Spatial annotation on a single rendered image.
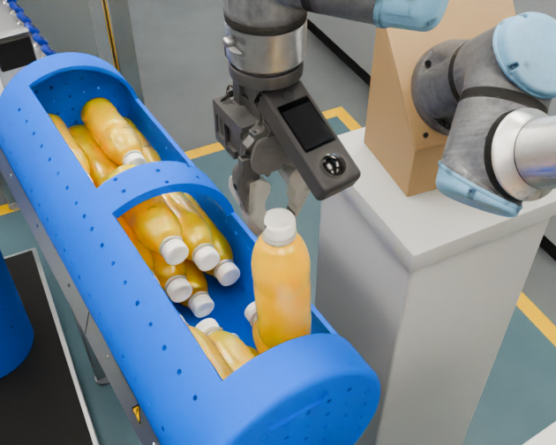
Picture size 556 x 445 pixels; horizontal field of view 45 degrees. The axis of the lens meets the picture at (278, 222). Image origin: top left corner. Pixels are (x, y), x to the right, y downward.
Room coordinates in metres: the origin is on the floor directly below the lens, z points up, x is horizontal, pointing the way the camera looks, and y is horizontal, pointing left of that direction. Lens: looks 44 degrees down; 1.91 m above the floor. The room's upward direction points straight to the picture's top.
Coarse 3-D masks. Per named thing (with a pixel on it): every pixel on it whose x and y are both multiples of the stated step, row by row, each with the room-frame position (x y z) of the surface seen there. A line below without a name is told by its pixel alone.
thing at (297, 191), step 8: (288, 168) 0.56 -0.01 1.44; (288, 176) 0.55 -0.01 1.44; (296, 176) 0.55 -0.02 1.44; (288, 184) 0.57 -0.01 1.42; (296, 184) 0.55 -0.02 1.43; (304, 184) 0.56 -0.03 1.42; (288, 192) 0.56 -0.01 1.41; (296, 192) 0.55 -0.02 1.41; (304, 192) 0.56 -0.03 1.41; (296, 200) 0.56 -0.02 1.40; (304, 200) 0.56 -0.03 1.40; (288, 208) 0.56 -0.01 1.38; (296, 208) 0.56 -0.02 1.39; (296, 216) 0.56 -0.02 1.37
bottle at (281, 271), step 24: (264, 240) 0.54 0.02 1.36; (288, 240) 0.53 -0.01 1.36; (264, 264) 0.52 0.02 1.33; (288, 264) 0.52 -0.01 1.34; (264, 288) 0.52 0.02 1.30; (288, 288) 0.51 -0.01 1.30; (264, 312) 0.52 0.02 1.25; (288, 312) 0.51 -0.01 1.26; (264, 336) 0.52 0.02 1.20; (288, 336) 0.51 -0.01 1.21
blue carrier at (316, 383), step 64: (64, 64) 1.12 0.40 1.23; (0, 128) 1.05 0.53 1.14; (64, 192) 0.81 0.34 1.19; (128, 192) 0.76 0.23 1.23; (192, 192) 0.96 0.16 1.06; (64, 256) 0.73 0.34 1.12; (128, 256) 0.65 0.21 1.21; (128, 320) 0.56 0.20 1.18; (192, 320) 0.73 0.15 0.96; (320, 320) 0.61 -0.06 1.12; (192, 384) 0.45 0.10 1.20; (256, 384) 0.43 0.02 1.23; (320, 384) 0.44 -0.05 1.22
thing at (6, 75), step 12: (0, 36) 1.50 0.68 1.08; (12, 36) 1.51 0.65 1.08; (24, 36) 1.51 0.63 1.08; (0, 48) 1.48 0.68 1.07; (12, 48) 1.49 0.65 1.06; (24, 48) 1.51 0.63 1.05; (0, 60) 1.47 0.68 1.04; (12, 60) 1.49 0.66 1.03; (24, 60) 1.50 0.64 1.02; (0, 72) 1.48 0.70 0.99; (12, 72) 1.50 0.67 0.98
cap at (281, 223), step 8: (280, 208) 0.56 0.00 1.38; (272, 216) 0.55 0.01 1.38; (280, 216) 0.55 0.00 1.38; (288, 216) 0.55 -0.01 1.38; (272, 224) 0.54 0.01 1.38; (280, 224) 0.54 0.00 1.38; (288, 224) 0.54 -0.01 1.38; (264, 232) 0.54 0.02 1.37; (272, 232) 0.53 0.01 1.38; (280, 232) 0.53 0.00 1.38; (288, 232) 0.53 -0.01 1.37; (272, 240) 0.53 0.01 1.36; (280, 240) 0.53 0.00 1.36
